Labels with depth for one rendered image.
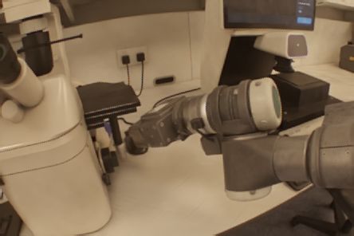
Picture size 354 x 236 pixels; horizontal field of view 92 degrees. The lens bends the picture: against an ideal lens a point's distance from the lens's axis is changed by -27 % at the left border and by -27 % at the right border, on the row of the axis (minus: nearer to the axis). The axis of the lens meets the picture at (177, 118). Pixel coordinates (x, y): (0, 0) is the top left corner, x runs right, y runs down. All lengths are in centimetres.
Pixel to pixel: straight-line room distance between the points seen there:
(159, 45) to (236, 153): 86
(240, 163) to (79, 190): 26
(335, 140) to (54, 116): 37
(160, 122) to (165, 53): 78
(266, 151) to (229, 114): 8
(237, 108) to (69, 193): 30
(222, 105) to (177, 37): 83
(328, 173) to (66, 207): 40
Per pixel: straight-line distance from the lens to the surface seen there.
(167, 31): 113
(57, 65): 71
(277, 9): 79
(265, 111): 32
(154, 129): 39
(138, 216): 48
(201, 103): 38
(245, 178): 34
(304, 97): 71
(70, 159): 35
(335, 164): 27
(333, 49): 213
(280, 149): 31
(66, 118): 34
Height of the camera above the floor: 112
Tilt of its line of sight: 27 degrees down
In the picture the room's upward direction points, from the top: 4 degrees counter-clockwise
